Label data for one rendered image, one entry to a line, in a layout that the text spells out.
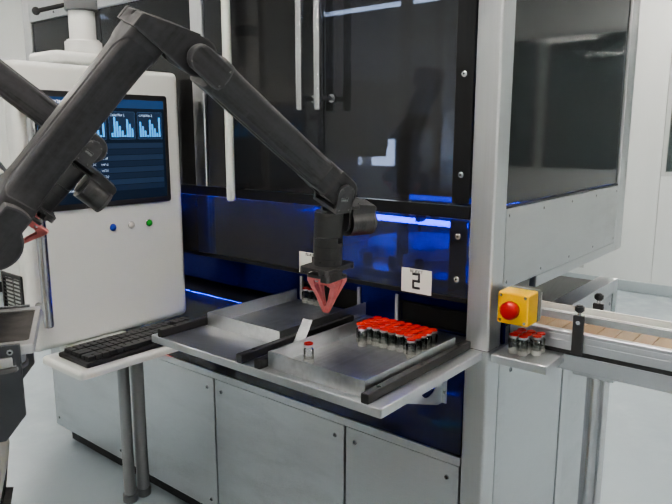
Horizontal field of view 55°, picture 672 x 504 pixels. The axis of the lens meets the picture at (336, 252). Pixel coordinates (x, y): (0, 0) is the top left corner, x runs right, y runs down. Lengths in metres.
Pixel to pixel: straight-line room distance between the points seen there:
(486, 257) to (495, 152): 0.23
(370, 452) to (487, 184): 0.80
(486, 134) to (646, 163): 4.67
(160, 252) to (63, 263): 0.31
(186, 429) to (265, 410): 0.44
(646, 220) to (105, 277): 4.95
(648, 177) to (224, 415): 4.63
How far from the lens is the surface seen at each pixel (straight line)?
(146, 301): 2.02
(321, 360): 1.43
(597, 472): 1.70
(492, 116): 1.44
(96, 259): 1.91
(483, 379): 1.54
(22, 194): 0.98
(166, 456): 2.55
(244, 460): 2.20
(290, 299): 1.92
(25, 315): 1.33
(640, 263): 6.16
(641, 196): 6.10
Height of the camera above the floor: 1.37
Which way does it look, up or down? 10 degrees down
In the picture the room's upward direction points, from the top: straight up
